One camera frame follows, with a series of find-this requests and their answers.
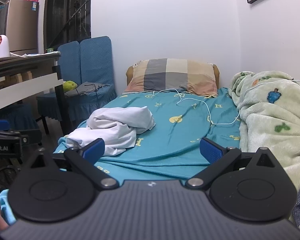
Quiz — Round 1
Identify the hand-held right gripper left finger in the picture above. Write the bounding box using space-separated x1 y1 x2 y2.
30 137 120 191

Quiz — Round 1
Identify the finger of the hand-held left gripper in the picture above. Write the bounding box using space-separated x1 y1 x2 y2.
0 119 42 145

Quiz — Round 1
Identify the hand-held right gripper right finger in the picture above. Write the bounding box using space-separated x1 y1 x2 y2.
185 137 274 190

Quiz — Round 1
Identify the white shirt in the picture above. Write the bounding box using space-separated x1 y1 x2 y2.
64 106 156 157

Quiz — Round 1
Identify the teal printed bed sheet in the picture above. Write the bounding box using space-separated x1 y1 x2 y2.
52 87 242 181

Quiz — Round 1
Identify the dark round mesh object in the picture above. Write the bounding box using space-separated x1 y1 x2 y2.
0 166 17 193

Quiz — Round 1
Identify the light blue plastic piece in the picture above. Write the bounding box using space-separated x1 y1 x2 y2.
0 189 16 226

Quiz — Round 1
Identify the grey cloth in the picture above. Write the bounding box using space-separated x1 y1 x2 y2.
64 81 110 97

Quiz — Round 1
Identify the green plush toy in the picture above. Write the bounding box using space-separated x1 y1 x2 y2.
63 80 78 93

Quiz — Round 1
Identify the green printed fleece blanket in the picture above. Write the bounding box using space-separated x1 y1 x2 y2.
227 71 300 171

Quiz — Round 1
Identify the white humidifier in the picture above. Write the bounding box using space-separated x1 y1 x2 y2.
0 34 11 59

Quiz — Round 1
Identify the white blue packet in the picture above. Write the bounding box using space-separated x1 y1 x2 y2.
10 52 44 58

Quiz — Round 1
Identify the brown pillow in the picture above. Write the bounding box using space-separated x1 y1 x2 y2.
126 64 220 90

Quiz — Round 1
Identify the checked pillow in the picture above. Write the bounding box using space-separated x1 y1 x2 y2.
124 58 219 97

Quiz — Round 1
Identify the beige refrigerator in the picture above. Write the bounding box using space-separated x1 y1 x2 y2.
0 0 40 56

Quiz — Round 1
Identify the dark window with grille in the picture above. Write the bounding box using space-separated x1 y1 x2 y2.
43 0 92 53

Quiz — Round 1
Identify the white charging cable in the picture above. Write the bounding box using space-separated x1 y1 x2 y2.
144 79 300 126

